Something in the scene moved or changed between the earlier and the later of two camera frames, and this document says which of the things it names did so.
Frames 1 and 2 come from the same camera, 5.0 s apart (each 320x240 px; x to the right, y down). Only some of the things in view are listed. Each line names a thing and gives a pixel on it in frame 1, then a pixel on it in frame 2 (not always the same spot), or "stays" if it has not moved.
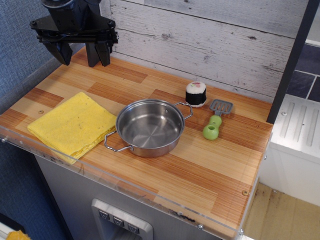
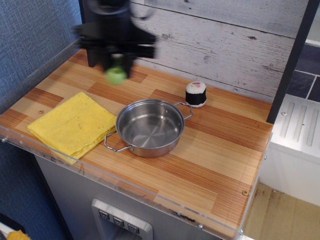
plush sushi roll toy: [195, 94] stays
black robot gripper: [76, 21] -> [109, 28]
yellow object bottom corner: [18, 235] stays
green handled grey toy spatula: [211, 132] -> [117, 74]
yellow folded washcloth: [71, 129] stays
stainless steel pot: [151, 128] stays
